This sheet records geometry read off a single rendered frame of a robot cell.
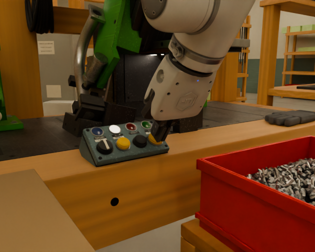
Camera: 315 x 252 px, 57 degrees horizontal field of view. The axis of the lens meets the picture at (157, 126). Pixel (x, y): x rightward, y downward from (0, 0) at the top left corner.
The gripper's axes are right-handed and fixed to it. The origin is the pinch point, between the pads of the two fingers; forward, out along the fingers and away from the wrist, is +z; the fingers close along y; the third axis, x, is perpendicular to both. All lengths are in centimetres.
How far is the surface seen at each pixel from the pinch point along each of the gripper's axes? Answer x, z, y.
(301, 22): 500, 181, 877
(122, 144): -0.6, 1.8, -7.6
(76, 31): 70, 20, 8
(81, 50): 39.3, 8.5, -1.7
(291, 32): 474, 205, 818
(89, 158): 0.4, 5.5, -12.8
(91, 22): 39.5, 0.1, -0.2
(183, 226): -16.0, 7.4, -1.2
